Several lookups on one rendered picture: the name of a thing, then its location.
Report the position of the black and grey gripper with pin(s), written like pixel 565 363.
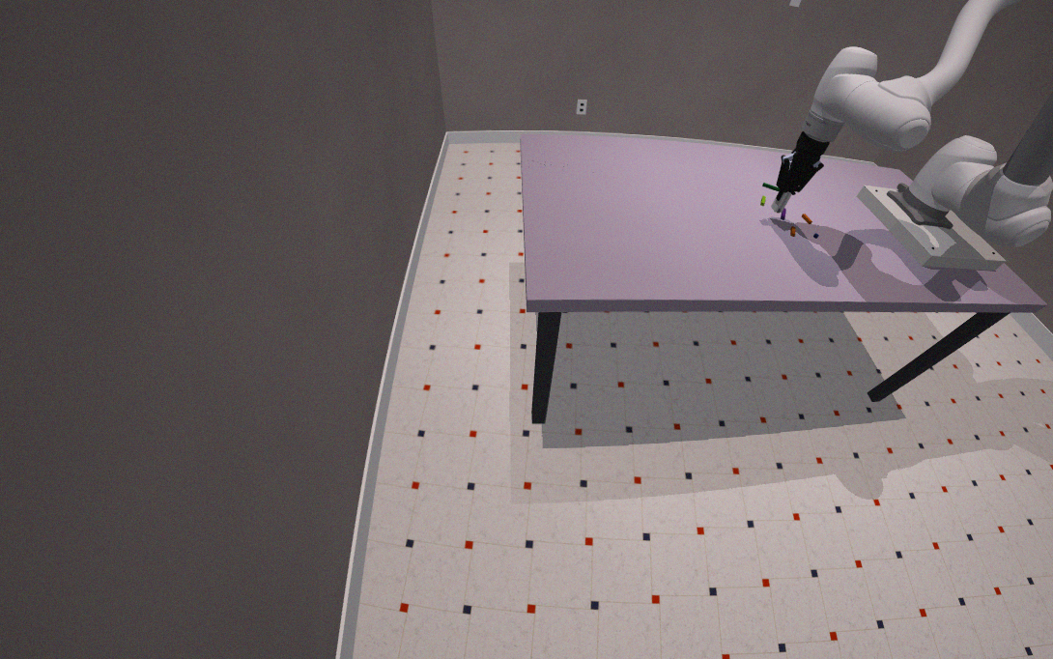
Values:
pixel 801 159

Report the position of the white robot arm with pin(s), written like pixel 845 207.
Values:
pixel 1006 206

